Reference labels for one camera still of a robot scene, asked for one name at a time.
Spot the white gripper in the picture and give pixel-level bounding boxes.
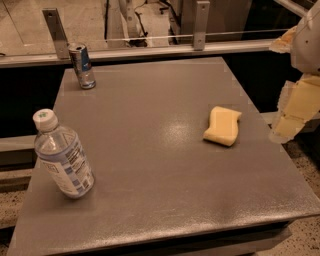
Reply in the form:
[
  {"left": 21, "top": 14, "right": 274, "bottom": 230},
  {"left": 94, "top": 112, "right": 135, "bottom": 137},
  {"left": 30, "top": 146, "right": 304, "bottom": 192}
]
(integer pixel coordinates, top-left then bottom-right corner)
[{"left": 269, "top": 2, "right": 320, "bottom": 144}]

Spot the clear plastic water bottle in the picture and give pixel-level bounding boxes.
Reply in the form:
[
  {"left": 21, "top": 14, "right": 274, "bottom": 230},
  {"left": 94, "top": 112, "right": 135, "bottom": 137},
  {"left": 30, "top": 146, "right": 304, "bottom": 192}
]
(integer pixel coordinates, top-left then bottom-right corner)
[{"left": 33, "top": 109, "right": 95, "bottom": 199}]

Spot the yellow sponge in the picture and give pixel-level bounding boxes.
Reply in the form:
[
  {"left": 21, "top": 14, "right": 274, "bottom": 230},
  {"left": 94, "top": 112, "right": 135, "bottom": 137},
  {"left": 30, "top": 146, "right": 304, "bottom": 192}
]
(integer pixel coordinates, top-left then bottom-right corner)
[{"left": 203, "top": 106, "right": 242, "bottom": 147}]

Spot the blue silver drink can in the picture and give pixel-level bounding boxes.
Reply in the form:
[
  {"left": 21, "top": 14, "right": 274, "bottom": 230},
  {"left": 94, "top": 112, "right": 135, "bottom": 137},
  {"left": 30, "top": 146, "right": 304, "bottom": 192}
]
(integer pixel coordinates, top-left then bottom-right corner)
[{"left": 68, "top": 42, "right": 96, "bottom": 89}]

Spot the right metal bracket post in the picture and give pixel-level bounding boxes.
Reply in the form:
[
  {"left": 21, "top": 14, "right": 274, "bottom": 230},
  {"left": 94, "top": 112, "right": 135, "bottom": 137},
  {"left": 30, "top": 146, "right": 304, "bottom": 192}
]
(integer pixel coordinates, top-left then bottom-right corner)
[{"left": 193, "top": 0, "right": 210, "bottom": 51}]

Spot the metal bracket post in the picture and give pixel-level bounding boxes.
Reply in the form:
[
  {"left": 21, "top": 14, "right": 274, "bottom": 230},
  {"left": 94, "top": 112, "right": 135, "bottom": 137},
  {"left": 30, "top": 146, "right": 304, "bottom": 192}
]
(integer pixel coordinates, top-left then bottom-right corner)
[
  {"left": 193, "top": 0, "right": 210, "bottom": 51},
  {"left": 42, "top": 8, "right": 69, "bottom": 59}
]

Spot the left metal bracket post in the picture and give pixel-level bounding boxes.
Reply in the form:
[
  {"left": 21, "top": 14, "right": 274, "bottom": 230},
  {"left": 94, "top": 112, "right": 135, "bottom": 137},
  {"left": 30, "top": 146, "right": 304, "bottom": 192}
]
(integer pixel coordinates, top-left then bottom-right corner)
[{"left": 42, "top": 8, "right": 69, "bottom": 59}]

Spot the horizontal metal rail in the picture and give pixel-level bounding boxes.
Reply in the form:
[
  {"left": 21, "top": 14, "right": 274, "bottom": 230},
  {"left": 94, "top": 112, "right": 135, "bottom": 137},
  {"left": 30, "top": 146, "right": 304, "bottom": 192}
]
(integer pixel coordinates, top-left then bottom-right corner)
[{"left": 0, "top": 39, "right": 273, "bottom": 68}]

